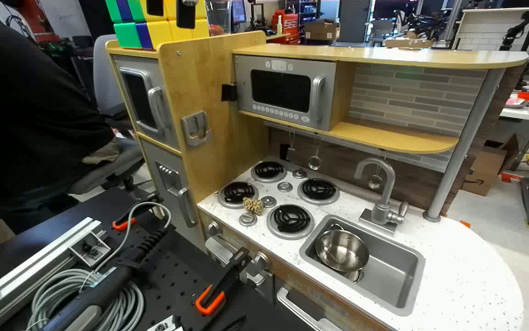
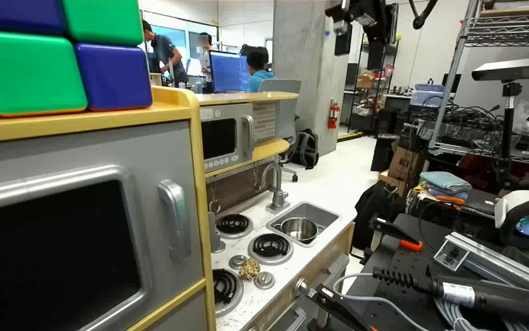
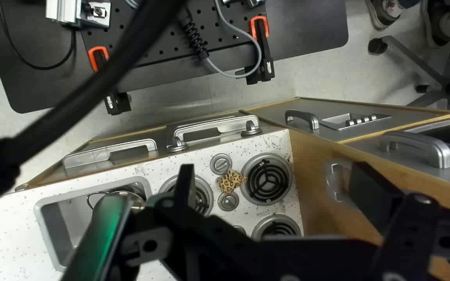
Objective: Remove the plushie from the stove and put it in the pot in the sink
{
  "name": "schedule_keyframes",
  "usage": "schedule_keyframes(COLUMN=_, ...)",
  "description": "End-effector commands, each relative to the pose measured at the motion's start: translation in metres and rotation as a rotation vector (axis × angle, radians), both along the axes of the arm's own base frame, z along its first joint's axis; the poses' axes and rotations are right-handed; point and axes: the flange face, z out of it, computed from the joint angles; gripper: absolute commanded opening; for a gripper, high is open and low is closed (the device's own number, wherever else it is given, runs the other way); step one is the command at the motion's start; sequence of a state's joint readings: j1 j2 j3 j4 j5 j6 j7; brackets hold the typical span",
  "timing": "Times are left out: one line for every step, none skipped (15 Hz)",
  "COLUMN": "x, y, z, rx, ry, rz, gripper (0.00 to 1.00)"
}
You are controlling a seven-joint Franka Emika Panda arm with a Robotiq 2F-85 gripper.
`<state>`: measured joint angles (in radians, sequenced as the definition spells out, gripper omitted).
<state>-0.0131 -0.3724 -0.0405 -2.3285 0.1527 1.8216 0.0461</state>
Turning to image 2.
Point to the red fire extinguisher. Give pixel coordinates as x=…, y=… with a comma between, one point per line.
x=333, y=115

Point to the person in light shirt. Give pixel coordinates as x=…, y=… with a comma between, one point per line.
x=204, y=56

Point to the black coil stove burner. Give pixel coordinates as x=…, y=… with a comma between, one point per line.
x=233, y=225
x=224, y=288
x=270, y=247

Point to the black bag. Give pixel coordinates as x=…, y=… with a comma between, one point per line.
x=375, y=213

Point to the small metal pot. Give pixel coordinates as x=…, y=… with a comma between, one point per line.
x=298, y=229

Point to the black metal clamp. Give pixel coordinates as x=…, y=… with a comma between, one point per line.
x=333, y=304

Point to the black stereo camera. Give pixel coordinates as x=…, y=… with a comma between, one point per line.
x=513, y=69

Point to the grey stove knob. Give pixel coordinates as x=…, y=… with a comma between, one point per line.
x=237, y=262
x=265, y=281

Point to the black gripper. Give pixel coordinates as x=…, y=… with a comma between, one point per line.
x=373, y=18

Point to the aluminium extrusion bar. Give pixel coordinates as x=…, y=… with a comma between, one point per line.
x=496, y=262

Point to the small green plastic block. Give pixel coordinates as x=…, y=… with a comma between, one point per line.
x=101, y=19

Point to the black camera stand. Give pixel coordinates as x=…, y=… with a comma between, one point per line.
x=509, y=130

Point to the grey office chair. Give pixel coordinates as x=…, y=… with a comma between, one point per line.
x=283, y=93

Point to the large green plastic block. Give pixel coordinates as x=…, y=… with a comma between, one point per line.
x=26, y=75

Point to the slanted metal ladder rail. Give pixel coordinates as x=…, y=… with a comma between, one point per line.
x=454, y=67

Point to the yellow grey toy kitchen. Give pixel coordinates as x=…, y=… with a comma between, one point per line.
x=199, y=185

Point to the dark blue plastic block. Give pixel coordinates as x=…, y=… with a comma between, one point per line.
x=13, y=14

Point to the small grey toy microwave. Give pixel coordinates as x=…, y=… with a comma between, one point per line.
x=221, y=139

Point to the black backpack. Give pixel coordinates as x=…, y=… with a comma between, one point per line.
x=305, y=150

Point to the grey toy sink basin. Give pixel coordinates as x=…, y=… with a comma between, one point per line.
x=322, y=214

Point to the grey toy faucet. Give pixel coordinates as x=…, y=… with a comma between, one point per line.
x=276, y=190

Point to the blue storage bin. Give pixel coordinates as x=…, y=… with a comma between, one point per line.
x=426, y=97

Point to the brown cardboard box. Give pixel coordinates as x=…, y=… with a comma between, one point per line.
x=404, y=165

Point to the small tan plushie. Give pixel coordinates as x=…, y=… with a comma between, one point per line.
x=248, y=270

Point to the person in dark shirt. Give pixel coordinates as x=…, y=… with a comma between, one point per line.
x=166, y=56

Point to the rounded blue plastic block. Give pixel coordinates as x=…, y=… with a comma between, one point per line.
x=114, y=76

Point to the white round device teal lens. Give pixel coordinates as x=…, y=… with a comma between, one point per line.
x=515, y=205

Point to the seated person in blue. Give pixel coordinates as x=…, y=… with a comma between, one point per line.
x=257, y=71

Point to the blue monitor screen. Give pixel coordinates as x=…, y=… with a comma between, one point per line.
x=228, y=73

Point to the large dark oven window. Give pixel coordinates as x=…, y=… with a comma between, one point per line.
x=44, y=264

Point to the teal folded cloth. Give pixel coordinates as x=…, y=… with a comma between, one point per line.
x=445, y=181

